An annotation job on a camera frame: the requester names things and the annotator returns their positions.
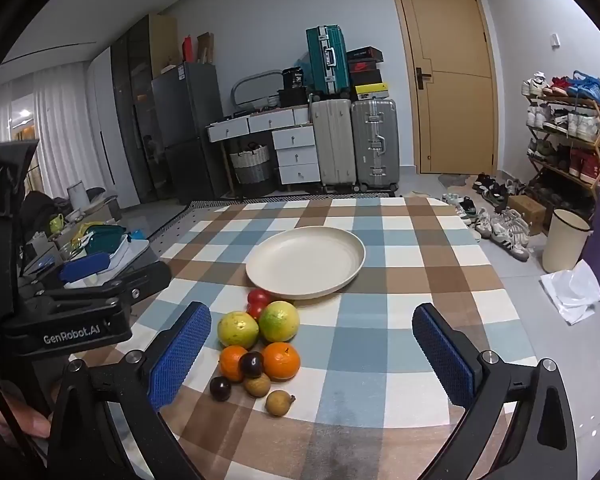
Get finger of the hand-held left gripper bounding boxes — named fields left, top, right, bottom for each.
left=57, top=251, right=115, bottom=284
left=96, top=262, right=172, bottom=312

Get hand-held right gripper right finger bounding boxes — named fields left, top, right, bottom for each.
left=412, top=302, right=579, bottom=480

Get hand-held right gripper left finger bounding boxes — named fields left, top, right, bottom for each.
left=47, top=301, right=213, bottom=480

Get orange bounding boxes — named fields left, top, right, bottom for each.
left=262, top=341, right=301, bottom=381
left=219, top=345, right=251, bottom=382

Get yellowish guava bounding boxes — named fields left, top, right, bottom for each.
left=217, top=311, right=260, bottom=349

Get cream round plate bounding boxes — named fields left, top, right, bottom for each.
left=245, top=227, right=366, bottom=301

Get person's left hand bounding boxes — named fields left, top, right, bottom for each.
left=0, top=390, right=52, bottom=450

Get white foam board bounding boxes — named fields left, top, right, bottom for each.
left=109, top=239, right=151, bottom=273

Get green storage container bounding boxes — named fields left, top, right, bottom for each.
left=82, top=225, right=128, bottom=256

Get white cylinder bin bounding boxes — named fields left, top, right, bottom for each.
left=67, top=184, right=90, bottom=211

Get checkered tablecloth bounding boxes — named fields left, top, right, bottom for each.
left=70, top=196, right=538, bottom=480

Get brown longan with stem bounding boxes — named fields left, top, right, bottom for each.
left=265, top=390, right=297, bottom=417

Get white wardrobe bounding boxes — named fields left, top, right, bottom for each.
left=86, top=47, right=141, bottom=208

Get white sheer curtain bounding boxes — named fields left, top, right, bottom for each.
left=0, top=67, right=116, bottom=201

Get scattered pile of shoes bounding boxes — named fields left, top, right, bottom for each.
left=442, top=172, right=531, bottom=262

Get white plastic bag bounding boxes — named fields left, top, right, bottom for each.
left=539, top=260, right=600, bottom=326

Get white grey woven basket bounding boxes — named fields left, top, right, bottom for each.
left=229, top=144, right=273, bottom=186

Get grey refrigerator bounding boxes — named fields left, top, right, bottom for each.
left=151, top=62, right=226, bottom=201

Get cream trash bin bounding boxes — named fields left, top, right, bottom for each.
left=541, top=208, right=592, bottom=273

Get dark glass cabinet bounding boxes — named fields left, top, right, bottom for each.
left=111, top=15, right=178, bottom=203

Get small cardboard box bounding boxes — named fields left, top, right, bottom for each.
left=507, top=195, right=546, bottom=236

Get white drawer desk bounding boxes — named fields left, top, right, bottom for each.
left=206, top=107, right=317, bottom=193

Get grey oval mirror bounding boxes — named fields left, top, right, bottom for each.
left=230, top=71, right=286, bottom=111

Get silver suitcase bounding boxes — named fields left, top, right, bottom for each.
left=351, top=99, right=400, bottom=193

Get beige suitcase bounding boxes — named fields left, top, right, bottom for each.
left=310, top=99, right=357, bottom=192

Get brown cardboard box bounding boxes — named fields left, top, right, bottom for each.
left=196, top=32, right=216, bottom=66

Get yellow wooden door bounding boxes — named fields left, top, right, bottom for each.
left=387, top=0, right=501, bottom=176

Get black packet with white label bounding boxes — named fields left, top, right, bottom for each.
left=282, top=67, right=308, bottom=91

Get rows of assorted sneakers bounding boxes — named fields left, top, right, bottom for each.
left=521, top=71, right=600, bottom=201

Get yellow black shoe box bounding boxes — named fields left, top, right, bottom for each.
left=354, top=82, right=392, bottom=102

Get teal suitcase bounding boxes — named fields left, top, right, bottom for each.
left=306, top=25, right=351, bottom=98

